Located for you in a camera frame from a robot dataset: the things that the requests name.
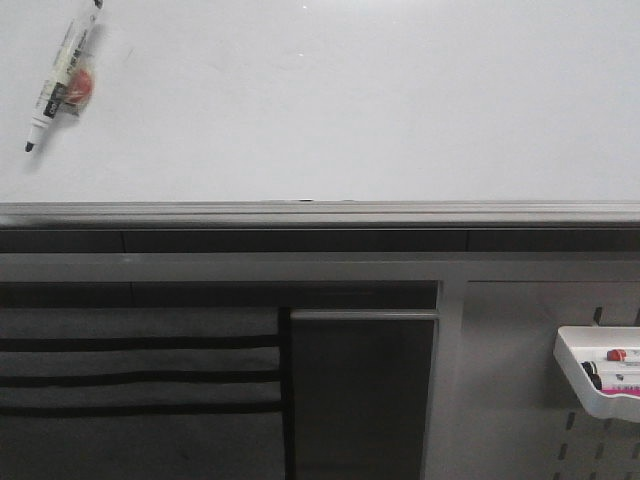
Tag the white black-tip whiteboard marker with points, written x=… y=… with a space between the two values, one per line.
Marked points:
x=56 y=84

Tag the dark grey hanging panel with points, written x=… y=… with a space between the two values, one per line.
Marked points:
x=361 y=383

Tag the grey perforated pegboard panel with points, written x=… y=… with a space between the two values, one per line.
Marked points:
x=501 y=408

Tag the grey fabric organiser with stripes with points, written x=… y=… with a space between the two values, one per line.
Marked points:
x=146 y=393

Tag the black-capped marker in tray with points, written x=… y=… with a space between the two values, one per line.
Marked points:
x=611 y=373

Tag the white plastic marker tray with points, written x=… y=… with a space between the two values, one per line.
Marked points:
x=577 y=344

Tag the red-capped marker in tray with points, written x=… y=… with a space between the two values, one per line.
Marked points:
x=623 y=355

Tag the pink-labelled marker in tray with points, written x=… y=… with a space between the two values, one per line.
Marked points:
x=622 y=389

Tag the grey metal stand frame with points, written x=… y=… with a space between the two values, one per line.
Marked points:
x=47 y=270

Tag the white whiteboard with aluminium frame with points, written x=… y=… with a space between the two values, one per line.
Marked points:
x=494 y=109

